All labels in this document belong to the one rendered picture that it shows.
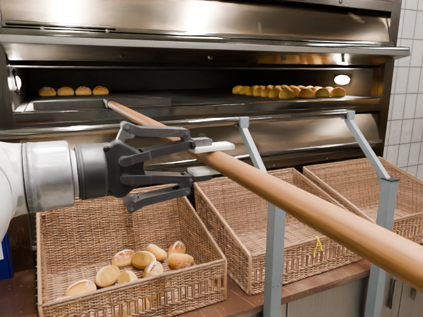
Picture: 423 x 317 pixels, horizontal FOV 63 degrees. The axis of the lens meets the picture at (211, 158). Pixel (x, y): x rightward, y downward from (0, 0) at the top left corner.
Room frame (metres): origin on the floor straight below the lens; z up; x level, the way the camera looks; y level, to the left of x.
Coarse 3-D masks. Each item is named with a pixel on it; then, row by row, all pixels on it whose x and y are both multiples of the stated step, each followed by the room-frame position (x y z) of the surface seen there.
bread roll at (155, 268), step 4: (152, 264) 1.12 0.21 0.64; (156, 264) 1.12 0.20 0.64; (160, 264) 1.13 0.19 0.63; (148, 268) 1.10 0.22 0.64; (152, 268) 1.10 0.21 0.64; (156, 268) 1.10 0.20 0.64; (160, 268) 1.12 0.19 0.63; (144, 272) 1.09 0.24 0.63; (148, 272) 1.08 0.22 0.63; (152, 272) 1.08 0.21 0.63; (156, 272) 1.09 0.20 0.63; (160, 272) 1.11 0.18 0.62; (144, 276) 1.08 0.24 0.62; (148, 276) 1.07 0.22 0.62
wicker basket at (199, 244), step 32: (64, 224) 1.20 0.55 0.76; (96, 224) 1.24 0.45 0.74; (128, 224) 1.29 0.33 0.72; (160, 224) 1.34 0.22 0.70; (192, 224) 1.25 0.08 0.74; (96, 256) 1.21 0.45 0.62; (192, 256) 1.25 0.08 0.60; (224, 256) 1.01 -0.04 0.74; (64, 288) 1.05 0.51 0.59; (96, 288) 1.05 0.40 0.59; (128, 288) 0.87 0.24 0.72; (160, 288) 0.91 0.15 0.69; (192, 288) 0.95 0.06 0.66; (224, 288) 1.00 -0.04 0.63
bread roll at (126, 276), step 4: (124, 272) 1.06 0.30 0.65; (128, 272) 1.05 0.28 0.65; (132, 272) 1.05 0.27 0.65; (120, 276) 1.06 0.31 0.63; (124, 276) 1.05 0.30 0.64; (128, 276) 1.03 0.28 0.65; (132, 276) 1.03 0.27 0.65; (136, 276) 1.05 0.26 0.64; (120, 280) 1.05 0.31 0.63; (124, 280) 1.03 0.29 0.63; (128, 280) 1.02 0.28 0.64; (132, 280) 1.02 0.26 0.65
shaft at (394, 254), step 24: (144, 120) 0.87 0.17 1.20; (216, 168) 0.49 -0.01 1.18; (240, 168) 0.44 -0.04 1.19; (264, 192) 0.38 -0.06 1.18; (288, 192) 0.35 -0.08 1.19; (312, 216) 0.31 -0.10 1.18; (336, 216) 0.29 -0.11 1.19; (336, 240) 0.28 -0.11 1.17; (360, 240) 0.26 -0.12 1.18; (384, 240) 0.24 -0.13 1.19; (408, 240) 0.24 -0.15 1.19; (384, 264) 0.23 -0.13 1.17; (408, 264) 0.22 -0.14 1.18
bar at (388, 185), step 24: (168, 120) 1.05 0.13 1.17; (192, 120) 1.08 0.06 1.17; (216, 120) 1.11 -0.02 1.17; (240, 120) 1.14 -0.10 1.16; (264, 120) 1.18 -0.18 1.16; (288, 120) 1.23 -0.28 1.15; (360, 144) 1.28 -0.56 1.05; (264, 168) 1.04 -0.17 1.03; (384, 192) 1.16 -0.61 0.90; (384, 216) 1.15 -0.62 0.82; (264, 288) 0.97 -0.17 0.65; (264, 312) 0.96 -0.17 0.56
